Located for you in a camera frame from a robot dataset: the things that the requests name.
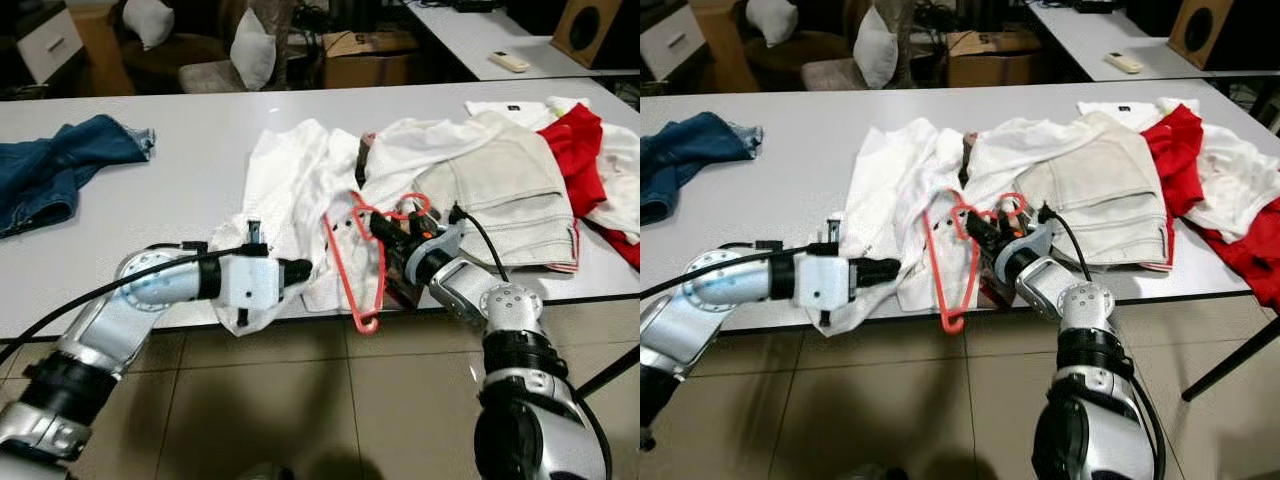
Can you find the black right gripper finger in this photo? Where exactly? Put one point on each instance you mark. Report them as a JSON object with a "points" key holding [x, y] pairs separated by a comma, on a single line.
{"points": [[990, 240], [385, 220], [390, 240], [983, 222]]}

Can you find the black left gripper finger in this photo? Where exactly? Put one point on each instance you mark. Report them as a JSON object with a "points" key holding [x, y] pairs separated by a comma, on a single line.
{"points": [[303, 274], [888, 274]]}

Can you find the red heart-shaped clothes hanger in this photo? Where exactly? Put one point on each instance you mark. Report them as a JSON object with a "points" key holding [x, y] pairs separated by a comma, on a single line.
{"points": [[366, 326], [951, 325]]}

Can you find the white long shirt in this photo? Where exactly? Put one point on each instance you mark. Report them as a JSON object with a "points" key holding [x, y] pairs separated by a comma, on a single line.
{"points": [[290, 180], [890, 180]]}

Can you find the blue denim shorts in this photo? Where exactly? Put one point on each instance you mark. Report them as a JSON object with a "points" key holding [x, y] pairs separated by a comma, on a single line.
{"points": [[690, 160], [60, 165]]}

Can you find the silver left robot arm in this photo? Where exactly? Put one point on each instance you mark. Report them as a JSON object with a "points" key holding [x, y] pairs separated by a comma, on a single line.
{"points": [[130, 300], [720, 290]]}

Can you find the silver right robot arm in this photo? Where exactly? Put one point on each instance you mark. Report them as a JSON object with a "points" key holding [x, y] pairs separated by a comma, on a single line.
{"points": [[1085, 305], [500, 305]]}

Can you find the beige shorts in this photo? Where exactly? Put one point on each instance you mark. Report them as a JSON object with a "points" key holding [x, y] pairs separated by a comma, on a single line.
{"points": [[1100, 190], [500, 190]]}

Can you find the plain cardboard box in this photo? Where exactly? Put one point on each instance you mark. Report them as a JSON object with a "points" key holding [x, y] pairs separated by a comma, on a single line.
{"points": [[990, 65], [370, 65]]}

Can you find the white t-shirt with label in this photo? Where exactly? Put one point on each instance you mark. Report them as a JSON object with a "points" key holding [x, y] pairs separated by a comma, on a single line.
{"points": [[500, 108], [1240, 170]]}

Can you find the red shirt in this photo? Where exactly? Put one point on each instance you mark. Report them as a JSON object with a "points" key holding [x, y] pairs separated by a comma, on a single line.
{"points": [[578, 150], [1175, 150]]}

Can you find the white side table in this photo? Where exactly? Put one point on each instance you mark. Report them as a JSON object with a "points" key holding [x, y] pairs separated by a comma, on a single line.
{"points": [[470, 40], [1080, 35]]}

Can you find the white remote control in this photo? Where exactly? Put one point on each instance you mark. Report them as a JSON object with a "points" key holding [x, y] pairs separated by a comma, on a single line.
{"points": [[1124, 63], [509, 62]]}

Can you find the grey upholstered chair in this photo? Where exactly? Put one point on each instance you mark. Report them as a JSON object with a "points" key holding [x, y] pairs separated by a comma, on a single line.
{"points": [[830, 75], [205, 78]]}

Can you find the white pillow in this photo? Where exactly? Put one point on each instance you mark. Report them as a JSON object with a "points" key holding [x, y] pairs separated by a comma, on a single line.
{"points": [[148, 22], [252, 52], [875, 50], [770, 20]]}

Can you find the brown chair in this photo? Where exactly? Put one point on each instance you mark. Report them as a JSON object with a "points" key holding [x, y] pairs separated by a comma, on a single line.
{"points": [[815, 48], [190, 50]]}

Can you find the wooden loudspeaker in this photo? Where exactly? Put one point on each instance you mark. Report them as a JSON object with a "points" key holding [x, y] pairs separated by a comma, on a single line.
{"points": [[590, 30], [1205, 30]]}

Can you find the dark sideboard with white drawers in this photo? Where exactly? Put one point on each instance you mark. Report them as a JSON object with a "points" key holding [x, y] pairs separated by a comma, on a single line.
{"points": [[50, 45], [680, 40]]}

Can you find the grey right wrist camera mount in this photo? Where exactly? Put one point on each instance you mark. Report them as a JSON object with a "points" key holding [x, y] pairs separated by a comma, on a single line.
{"points": [[1040, 243], [447, 243]]}

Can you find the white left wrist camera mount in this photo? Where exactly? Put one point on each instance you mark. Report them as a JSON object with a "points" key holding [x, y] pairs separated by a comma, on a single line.
{"points": [[245, 282], [825, 280]]}

